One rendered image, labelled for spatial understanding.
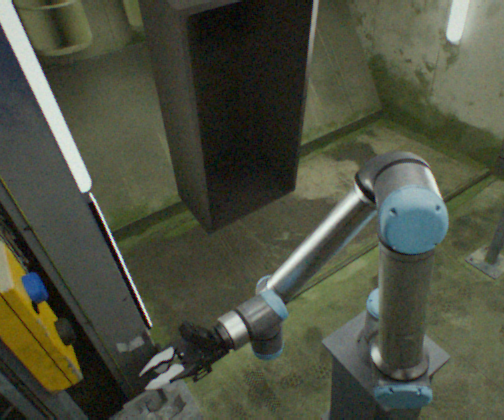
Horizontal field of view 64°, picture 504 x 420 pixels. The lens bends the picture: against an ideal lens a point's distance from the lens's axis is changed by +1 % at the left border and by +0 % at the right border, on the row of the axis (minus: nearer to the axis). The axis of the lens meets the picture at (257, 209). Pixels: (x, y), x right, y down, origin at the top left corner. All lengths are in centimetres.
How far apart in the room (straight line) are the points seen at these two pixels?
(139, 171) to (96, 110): 48
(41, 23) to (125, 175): 101
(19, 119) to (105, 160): 187
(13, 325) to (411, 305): 74
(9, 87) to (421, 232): 91
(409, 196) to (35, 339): 65
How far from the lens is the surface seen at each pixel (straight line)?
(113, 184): 293
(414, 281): 90
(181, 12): 146
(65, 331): 79
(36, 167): 115
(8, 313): 68
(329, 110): 364
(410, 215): 76
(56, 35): 264
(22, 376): 82
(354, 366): 150
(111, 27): 308
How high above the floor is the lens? 195
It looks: 40 degrees down
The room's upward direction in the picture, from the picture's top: 7 degrees counter-clockwise
